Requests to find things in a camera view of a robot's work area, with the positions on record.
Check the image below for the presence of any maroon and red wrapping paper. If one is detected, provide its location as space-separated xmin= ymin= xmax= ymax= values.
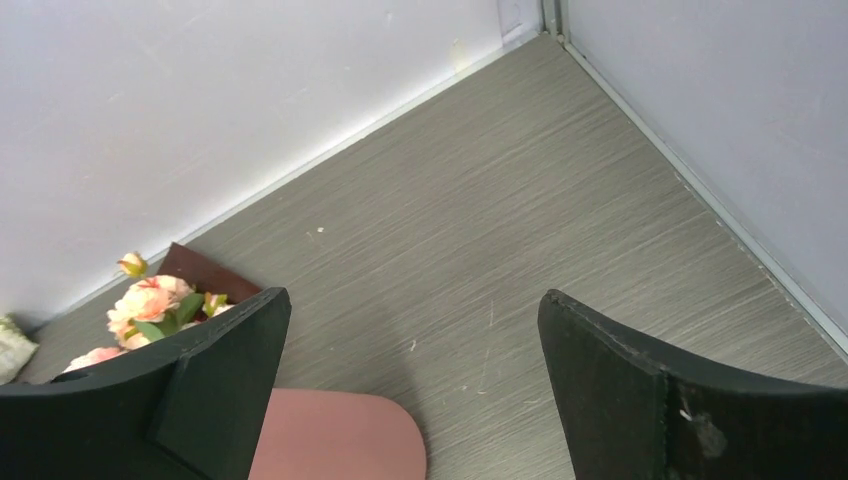
xmin=157 ymin=243 xmax=262 ymax=304

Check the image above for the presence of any cream patterned cloth bag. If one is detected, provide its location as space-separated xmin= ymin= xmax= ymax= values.
xmin=0 ymin=315 xmax=39 ymax=385

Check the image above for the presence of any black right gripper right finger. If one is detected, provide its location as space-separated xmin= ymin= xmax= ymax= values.
xmin=537 ymin=290 xmax=847 ymax=479

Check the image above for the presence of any pink cylindrical vase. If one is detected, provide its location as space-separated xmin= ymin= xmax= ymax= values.
xmin=249 ymin=388 xmax=427 ymax=480

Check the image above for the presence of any pink flower bouquet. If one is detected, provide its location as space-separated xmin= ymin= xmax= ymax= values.
xmin=65 ymin=252 xmax=233 ymax=372

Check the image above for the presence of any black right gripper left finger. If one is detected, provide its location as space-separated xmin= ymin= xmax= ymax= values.
xmin=1 ymin=287 xmax=292 ymax=479

